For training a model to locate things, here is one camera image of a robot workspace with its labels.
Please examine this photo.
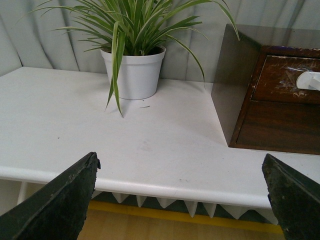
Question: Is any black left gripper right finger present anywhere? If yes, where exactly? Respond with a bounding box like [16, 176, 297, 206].
[262, 154, 320, 240]

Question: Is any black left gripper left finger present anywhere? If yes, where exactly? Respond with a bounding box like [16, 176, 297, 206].
[0, 152, 101, 240]

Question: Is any white drawer handle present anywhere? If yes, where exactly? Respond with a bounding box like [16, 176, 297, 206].
[296, 71, 320, 91]

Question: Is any brown wooden drawer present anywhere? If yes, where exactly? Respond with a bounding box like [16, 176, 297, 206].
[251, 55, 320, 105]

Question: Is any dark wooden drawer cabinet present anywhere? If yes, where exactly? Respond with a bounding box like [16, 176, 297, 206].
[211, 24, 320, 155]

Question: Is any white plastic plant pot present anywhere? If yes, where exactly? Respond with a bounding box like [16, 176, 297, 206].
[100, 45, 167, 101]

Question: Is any green spider plant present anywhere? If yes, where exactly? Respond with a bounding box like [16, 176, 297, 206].
[21, 0, 240, 118]

